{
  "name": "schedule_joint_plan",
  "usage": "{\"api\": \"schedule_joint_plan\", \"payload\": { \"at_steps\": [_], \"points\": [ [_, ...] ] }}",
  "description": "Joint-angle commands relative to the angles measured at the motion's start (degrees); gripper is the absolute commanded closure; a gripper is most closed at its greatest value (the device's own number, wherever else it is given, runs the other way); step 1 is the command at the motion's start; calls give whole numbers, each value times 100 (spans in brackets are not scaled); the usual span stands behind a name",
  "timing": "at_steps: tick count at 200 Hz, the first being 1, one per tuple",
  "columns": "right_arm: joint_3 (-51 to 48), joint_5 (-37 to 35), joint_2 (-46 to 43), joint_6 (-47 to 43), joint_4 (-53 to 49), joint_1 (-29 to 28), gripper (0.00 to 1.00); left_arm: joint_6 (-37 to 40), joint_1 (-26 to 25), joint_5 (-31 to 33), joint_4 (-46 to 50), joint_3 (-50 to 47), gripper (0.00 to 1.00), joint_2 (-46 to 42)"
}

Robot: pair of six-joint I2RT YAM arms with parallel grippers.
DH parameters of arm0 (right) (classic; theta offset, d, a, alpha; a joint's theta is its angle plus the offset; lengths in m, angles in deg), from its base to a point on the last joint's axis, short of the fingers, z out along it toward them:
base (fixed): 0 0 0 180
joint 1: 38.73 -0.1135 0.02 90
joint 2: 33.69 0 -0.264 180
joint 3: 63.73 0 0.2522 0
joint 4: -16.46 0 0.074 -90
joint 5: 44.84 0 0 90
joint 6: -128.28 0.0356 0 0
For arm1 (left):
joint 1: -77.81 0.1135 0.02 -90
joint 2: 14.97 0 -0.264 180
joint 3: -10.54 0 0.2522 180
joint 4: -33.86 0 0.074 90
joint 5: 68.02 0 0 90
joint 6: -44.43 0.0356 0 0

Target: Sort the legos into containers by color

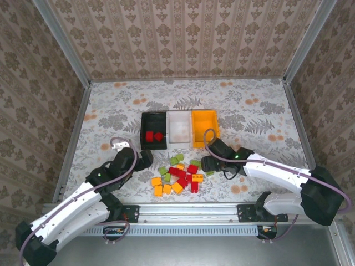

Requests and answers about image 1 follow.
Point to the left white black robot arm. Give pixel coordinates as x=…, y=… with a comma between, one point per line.
x=63, y=216

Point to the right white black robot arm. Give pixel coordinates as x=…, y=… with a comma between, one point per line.
x=277, y=171

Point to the orange slotted lego brick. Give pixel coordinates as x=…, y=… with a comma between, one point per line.
x=197, y=178

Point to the small yellow lego brick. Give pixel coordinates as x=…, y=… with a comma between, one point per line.
x=180, y=166

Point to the long red lego brick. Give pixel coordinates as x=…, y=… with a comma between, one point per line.
x=175, y=171

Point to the black plastic bin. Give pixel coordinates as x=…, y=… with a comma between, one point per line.
x=154, y=119

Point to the floral table cover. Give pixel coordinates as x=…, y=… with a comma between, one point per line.
x=249, y=124

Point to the yellow plastic bin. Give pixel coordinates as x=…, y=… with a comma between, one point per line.
x=202, y=122

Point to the white plastic bin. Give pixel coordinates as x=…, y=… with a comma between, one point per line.
x=178, y=127

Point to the wide aluminium mounting rail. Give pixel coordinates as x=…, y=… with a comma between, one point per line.
x=188, y=213

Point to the aluminium side rail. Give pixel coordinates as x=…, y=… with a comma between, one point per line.
x=299, y=122
x=72, y=144

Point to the thin aluminium rail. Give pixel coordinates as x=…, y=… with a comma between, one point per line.
x=194, y=80

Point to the aluminium frame post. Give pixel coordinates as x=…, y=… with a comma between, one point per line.
x=308, y=41
x=67, y=47

